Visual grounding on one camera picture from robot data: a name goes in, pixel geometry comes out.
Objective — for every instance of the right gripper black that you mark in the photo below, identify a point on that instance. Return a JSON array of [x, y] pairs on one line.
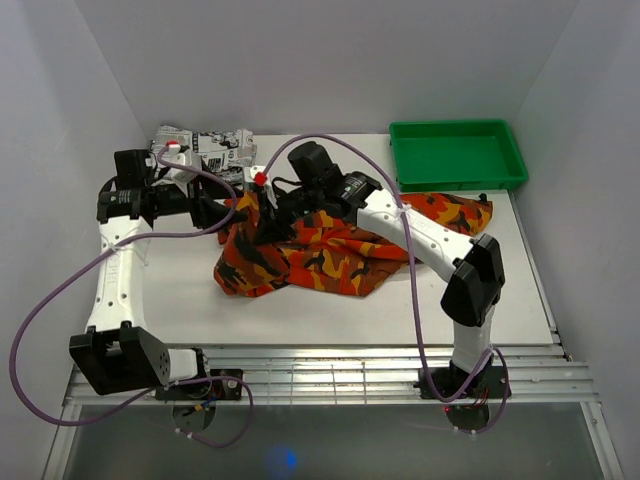
[[274, 227]]

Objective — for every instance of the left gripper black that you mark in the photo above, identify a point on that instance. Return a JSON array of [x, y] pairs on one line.
[[204, 212]]

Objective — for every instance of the orange camouflage trousers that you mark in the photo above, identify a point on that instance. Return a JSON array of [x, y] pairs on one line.
[[325, 254]]

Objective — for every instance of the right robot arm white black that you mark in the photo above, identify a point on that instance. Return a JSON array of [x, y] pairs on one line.
[[471, 268]]

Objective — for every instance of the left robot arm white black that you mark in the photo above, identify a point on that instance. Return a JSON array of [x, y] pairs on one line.
[[117, 353]]

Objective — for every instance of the folded newspaper print trousers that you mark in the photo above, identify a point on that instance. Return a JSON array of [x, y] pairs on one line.
[[224, 153]]

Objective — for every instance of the green plastic tray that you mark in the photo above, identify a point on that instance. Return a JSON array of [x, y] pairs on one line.
[[456, 155]]

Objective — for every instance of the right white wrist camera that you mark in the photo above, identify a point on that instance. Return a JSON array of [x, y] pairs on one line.
[[256, 181]]

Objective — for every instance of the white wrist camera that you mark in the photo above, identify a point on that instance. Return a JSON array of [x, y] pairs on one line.
[[179, 165], [256, 181]]

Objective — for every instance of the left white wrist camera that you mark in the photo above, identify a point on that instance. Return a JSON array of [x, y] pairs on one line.
[[179, 165]]

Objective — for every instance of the aluminium rail frame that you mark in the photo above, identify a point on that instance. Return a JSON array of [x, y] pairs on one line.
[[299, 346]]

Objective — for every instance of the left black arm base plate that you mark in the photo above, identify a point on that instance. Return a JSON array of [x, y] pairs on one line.
[[229, 389]]

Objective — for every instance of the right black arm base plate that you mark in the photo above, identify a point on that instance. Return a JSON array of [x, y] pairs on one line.
[[490, 383]]

